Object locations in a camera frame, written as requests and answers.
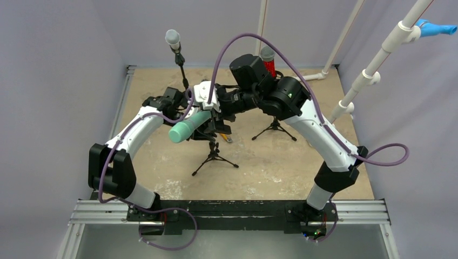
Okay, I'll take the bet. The black tripod mic stand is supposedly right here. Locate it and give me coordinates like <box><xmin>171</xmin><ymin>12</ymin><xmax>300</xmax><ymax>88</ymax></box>
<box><xmin>192</xmin><ymin>141</ymin><xmax>239</xmax><ymax>176</ymax></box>

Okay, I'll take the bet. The mint green microphone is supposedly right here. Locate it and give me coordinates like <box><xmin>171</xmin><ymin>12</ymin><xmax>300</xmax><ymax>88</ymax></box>
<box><xmin>169</xmin><ymin>111</ymin><xmax>211</xmax><ymax>144</ymax></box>

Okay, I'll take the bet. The black tripod shockmount stand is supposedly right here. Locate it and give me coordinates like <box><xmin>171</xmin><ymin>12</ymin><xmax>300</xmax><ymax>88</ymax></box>
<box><xmin>251</xmin><ymin>117</ymin><xmax>297</xmax><ymax>141</ymax></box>

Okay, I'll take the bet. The red glitter microphone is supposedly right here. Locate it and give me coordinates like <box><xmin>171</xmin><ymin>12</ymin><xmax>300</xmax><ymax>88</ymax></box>
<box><xmin>259</xmin><ymin>45</ymin><xmax>277</xmax><ymax>78</ymax></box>

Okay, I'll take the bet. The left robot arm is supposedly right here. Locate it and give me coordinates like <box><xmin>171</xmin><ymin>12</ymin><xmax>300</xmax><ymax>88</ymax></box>
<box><xmin>88</xmin><ymin>81</ymin><xmax>220</xmax><ymax>221</ymax></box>

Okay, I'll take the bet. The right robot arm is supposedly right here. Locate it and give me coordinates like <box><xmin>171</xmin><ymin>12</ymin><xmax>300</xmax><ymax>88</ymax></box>
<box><xmin>209</xmin><ymin>53</ymin><xmax>368</xmax><ymax>220</ymax></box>

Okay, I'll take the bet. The black round-base mic stand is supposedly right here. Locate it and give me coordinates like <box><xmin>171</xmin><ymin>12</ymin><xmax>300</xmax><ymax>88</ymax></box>
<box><xmin>174</xmin><ymin>46</ymin><xmax>189</xmax><ymax>90</ymax></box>

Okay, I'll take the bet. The grey white microphone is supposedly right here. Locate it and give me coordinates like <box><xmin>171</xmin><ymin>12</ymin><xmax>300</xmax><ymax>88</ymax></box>
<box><xmin>165</xmin><ymin>29</ymin><xmax>181</xmax><ymax>51</ymax></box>

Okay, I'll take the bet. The yellow utility knife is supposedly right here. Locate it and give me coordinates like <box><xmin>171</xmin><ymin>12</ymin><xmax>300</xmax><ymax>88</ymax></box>
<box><xmin>220</xmin><ymin>133</ymin><xmax>233</xmax><ymax>144</ymax></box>

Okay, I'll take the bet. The blue pipe fitting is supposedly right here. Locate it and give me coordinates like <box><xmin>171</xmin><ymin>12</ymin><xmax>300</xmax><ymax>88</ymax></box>
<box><xmin>415</xmin><ymin>19</ymin><xmax>457</xmax><ymax>37</ymax></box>

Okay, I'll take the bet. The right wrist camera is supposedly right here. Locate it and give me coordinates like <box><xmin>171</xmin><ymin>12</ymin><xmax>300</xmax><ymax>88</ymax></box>
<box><xmin>193</xmin><ymin>81</ymin><xmax>221</xmax><ymax>112</ymax></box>

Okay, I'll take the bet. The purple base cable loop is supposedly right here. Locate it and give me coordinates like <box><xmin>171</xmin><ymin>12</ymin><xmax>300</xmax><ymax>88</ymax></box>
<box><xmin>138</xmin><ymin>206</ymin><xmax>198</xmax><ymax>251</ymax></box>

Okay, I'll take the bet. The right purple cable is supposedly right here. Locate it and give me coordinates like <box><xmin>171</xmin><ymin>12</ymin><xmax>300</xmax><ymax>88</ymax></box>
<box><xmin>209</xmin><ymin>32</ymin><xmax>410</xmax><ymax>167</ymax></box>

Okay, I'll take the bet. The white PVC pipe frame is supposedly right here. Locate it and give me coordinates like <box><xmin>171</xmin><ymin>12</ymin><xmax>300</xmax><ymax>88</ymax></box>
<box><xmin>261</xmin><ymin>1</ymin><xmax>443</xmax><ymax>128</ymax></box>

